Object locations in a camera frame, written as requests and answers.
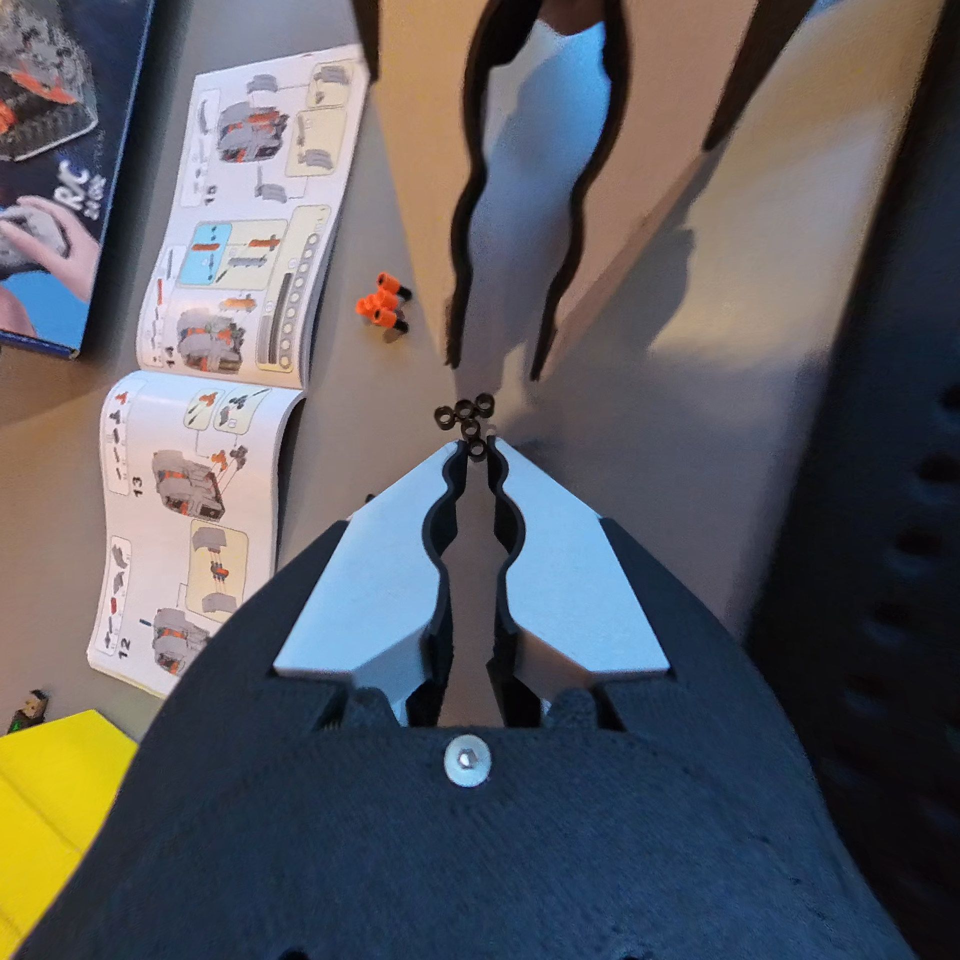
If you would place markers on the blue toy box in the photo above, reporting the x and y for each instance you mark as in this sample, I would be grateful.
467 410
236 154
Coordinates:
75 187

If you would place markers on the orange connector piece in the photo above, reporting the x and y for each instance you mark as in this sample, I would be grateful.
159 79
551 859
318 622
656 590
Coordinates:
379 304

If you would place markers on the black connector cluster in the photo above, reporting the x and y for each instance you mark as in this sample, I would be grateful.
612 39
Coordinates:
469 427

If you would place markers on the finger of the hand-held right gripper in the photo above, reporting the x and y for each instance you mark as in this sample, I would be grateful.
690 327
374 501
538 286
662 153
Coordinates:
420 112
660 112

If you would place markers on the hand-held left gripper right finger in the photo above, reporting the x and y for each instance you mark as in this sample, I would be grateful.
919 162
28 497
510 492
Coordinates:
577 600

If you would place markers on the yellow plastic bin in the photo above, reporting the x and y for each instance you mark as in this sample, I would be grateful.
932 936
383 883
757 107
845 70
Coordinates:
45 825

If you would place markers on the open instruction booklet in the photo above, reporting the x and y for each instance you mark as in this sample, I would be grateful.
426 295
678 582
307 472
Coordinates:
187 465

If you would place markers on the black studded panel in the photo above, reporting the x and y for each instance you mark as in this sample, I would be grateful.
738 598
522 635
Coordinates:
885 525

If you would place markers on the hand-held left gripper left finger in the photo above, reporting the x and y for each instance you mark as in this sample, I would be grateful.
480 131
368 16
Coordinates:
367 600

